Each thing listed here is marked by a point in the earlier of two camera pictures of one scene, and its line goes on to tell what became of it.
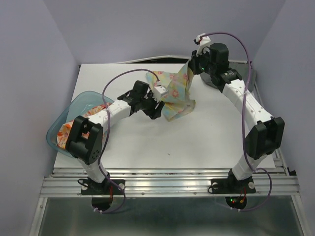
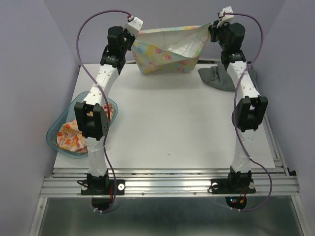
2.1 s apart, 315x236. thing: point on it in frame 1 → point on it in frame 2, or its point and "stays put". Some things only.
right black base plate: [233, 185] stays put
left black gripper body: [148, 103] → [128, 39]
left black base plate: [89, 187] stays put
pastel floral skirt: [178, 102] → [170, 50]
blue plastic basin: [75, 109] stays put
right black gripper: [193, 62] → [214, 29]
